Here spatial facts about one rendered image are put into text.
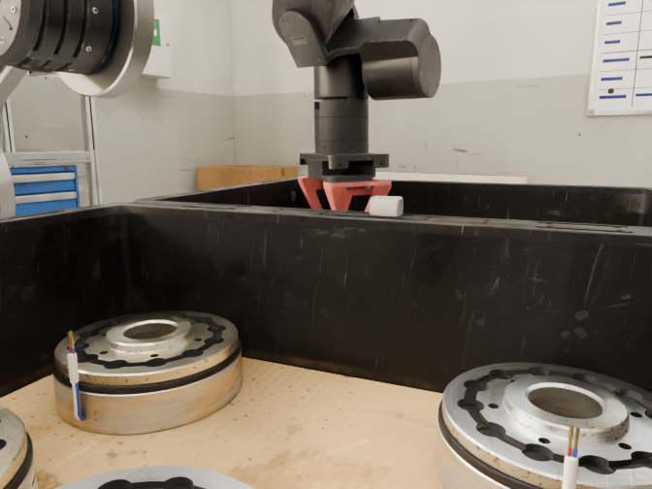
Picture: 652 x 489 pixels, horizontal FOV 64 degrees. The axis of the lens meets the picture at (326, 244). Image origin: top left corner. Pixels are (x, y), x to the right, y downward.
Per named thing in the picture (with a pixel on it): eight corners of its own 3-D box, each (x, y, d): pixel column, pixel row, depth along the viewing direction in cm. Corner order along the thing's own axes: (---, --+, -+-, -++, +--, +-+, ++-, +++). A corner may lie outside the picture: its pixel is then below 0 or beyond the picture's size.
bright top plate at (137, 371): (12, 366, 28) (10, 355, 28) (144, 310, 37) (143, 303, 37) (162, 401, 24) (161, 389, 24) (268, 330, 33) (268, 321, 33)
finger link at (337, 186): (363, 240, 61) (364, 157, 59) (392, 251, 54) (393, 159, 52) (308, 244, 58) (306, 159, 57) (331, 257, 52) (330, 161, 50)
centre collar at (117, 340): (85, 347, 29) (84, 337, 29) (146, 320, 34) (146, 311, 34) (155, 362, 28) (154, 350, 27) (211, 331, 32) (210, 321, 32)
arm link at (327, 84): (332, 47, 57) (302, 39, 53) (389, 39, 54) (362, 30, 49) (332, 112, 59) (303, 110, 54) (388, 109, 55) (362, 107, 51)
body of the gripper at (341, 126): (350, 167, 62) (350, 103, 61) (390, 172, 53) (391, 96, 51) (298, 169, 60) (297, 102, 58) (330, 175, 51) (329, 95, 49)
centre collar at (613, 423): (498, 430, 21) (499, 415, 21) (505, 379, 26) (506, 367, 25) (638, 457, 19) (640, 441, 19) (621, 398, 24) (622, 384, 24)
